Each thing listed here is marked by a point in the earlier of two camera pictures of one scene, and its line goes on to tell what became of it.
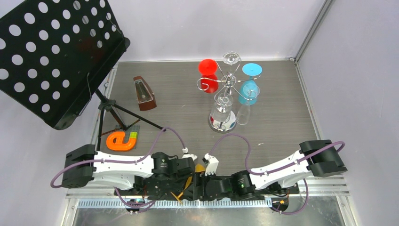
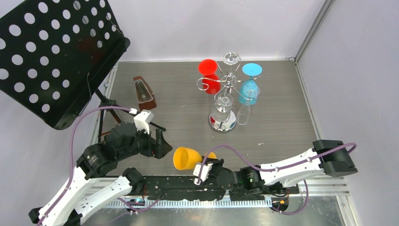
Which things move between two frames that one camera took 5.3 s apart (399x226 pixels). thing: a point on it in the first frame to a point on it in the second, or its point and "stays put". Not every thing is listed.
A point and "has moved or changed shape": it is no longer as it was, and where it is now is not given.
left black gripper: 180,186 to 158,148
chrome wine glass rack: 224,120 stays put
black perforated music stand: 54,53 stays put
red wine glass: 209,80 stays put
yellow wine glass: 199,168 has moved or changed shape
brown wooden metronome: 145,97 stays put
